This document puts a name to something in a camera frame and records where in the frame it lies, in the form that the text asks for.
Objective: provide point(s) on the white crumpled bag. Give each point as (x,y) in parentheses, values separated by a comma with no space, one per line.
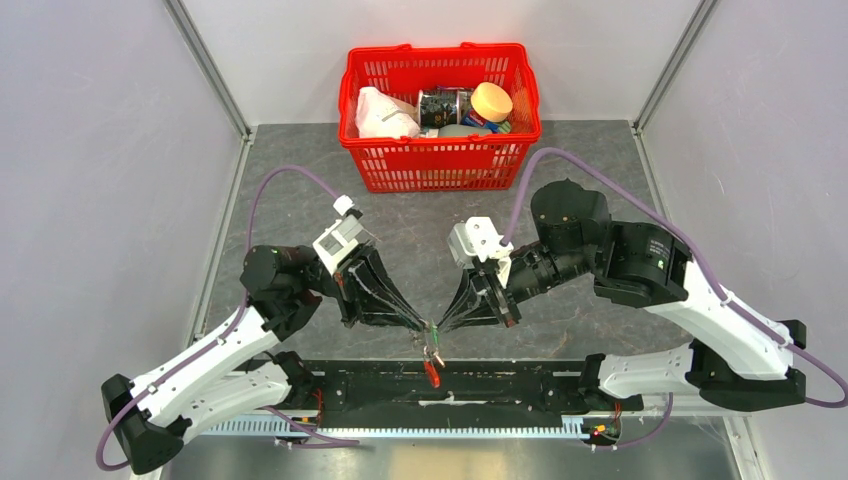
(381,116)

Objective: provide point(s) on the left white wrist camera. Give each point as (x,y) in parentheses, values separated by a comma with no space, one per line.
(339,240)

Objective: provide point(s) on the grey round lid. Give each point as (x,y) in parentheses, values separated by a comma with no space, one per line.
(460,130)

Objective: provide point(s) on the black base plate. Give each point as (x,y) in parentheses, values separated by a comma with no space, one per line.
(473,393)

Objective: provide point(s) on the green capped key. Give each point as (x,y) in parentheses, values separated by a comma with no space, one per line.
(434,335)

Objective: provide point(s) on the blue snack packet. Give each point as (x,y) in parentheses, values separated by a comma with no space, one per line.
(474,119)

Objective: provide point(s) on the right aluminium corner post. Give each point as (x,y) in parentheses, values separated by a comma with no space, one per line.
(691,33)

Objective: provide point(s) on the black printed can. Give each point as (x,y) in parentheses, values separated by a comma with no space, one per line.
(437,108)

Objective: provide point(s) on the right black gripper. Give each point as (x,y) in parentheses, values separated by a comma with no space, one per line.
(474,306)

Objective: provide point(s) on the left aluminium corner post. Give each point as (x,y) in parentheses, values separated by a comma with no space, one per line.
(203,58)

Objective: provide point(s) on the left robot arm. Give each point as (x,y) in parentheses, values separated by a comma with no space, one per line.
(154,415)

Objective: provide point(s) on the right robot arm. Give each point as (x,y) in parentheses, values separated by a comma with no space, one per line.
(730,362)

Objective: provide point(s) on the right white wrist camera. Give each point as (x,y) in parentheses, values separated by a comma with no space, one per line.
(477,240)

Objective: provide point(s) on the slotted cable duct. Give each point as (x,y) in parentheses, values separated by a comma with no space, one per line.
(268,425)

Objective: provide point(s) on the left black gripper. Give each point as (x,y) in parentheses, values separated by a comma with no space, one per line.
(370,270)

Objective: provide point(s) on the aluminium corner post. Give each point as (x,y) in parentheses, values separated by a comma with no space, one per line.
(203,58)
(691,33)

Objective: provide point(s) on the red plastic shopping basket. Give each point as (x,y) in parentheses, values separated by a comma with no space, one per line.
(490,162)

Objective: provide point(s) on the keyring with red fob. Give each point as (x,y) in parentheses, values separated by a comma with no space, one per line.
(432,361)

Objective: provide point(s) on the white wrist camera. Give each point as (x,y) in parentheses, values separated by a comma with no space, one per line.
(339,240)
(477,240)

